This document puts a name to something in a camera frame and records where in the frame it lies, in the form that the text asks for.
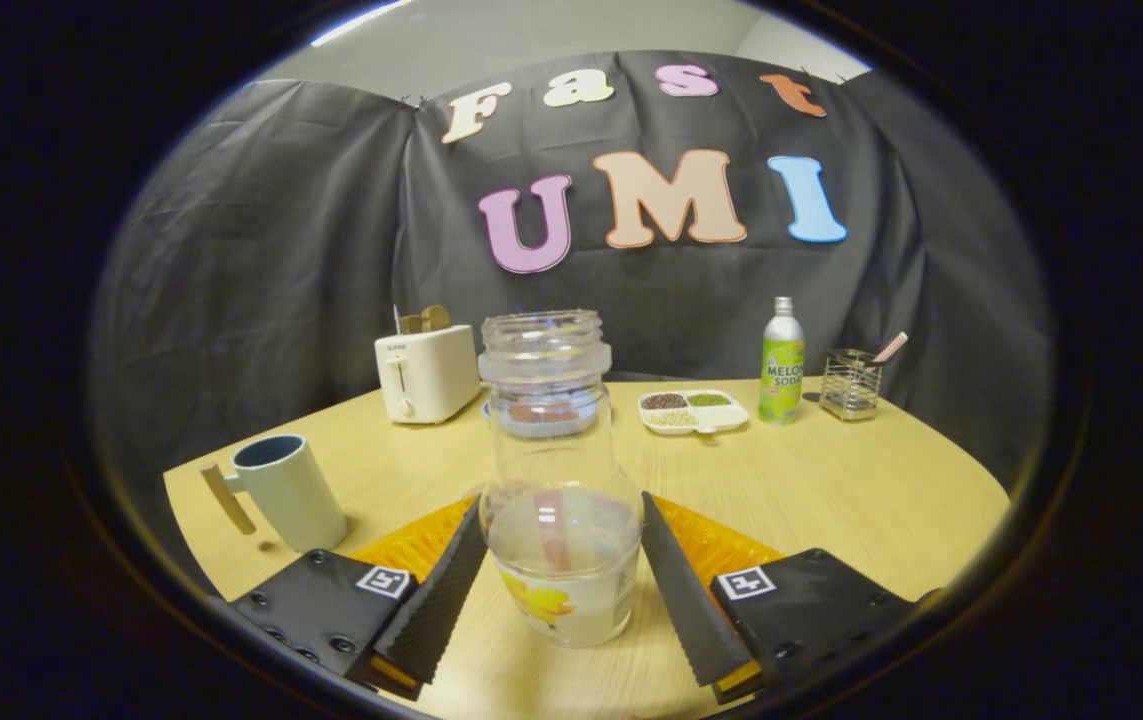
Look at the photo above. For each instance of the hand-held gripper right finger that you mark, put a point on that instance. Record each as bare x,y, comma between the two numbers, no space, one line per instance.
686,600

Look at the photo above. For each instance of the white divided bean dish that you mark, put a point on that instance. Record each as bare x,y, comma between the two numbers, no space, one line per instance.
696,412

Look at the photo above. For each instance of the blue plate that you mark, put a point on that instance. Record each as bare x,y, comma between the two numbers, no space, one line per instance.
543,426

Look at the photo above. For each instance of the green soda bottle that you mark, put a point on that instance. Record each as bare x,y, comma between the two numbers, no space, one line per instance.
781,375

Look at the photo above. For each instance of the clear glass juice bottle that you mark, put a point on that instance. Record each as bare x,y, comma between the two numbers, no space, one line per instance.
561,590

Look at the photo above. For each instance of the pink spoon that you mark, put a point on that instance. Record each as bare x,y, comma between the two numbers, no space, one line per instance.
891,347

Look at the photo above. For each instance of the black backdrop cloth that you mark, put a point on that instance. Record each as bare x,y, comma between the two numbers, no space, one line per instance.
261,250

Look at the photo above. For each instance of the brown toast slices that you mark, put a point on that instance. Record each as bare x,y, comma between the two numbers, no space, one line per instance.
428,320

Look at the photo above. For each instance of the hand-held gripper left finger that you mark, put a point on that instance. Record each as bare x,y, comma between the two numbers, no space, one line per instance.
441,600

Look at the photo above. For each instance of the white toaster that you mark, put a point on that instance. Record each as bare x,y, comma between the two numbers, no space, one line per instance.
431,380

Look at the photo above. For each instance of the wooden table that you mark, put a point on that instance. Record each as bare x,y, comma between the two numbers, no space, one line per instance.
811,500

